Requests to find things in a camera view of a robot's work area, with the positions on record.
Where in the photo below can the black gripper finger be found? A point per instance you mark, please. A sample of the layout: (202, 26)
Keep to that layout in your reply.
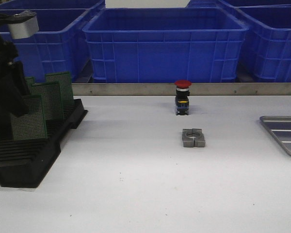
(16, 89)

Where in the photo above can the green perforated circuit board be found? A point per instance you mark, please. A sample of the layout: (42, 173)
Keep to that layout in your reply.
(51, 99)
(31, 125)

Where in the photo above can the green front perforated circuit board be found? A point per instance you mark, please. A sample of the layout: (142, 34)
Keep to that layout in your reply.
(31, 125)

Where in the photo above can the green rearmost circuit board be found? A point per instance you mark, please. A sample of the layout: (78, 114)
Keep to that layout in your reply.
(30, 81)

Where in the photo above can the green rear-right circuit board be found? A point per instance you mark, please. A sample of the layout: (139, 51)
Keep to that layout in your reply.
(65, 81)

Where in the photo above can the black slotted board rack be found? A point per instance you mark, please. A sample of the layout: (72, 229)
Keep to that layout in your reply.
(24, 164)

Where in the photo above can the silver metal tray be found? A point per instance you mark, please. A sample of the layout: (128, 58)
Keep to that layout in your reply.
(279, 127)

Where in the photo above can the blue far-left rear crate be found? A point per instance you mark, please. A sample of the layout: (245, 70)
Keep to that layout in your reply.
(52, 4)

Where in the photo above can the blue left plastic crate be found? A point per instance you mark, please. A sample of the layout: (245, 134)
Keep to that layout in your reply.
(58, 46)

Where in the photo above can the blue plastic crate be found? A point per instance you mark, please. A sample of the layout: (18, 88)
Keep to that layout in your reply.
(266, 51)
(163, 45)
(58, 46)

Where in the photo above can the blue centre plastic crate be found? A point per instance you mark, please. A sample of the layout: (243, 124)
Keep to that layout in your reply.
(163, 45)

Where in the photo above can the red emergency stop button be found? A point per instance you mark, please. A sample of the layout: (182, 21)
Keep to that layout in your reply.
(181, 98)

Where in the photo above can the grey split clamp block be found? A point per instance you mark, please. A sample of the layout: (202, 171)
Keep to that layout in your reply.
(193, 138)

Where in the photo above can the blue far-right rear crate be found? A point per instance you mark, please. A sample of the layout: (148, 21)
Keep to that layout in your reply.
(234, 3)

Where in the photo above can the blue right plastic crate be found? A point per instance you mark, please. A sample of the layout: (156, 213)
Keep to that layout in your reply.
(266, 51)

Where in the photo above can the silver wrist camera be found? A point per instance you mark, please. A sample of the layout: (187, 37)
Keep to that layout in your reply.
(23, 25)

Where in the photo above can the metal rail strip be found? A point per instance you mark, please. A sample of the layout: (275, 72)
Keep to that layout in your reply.
(169, 89)

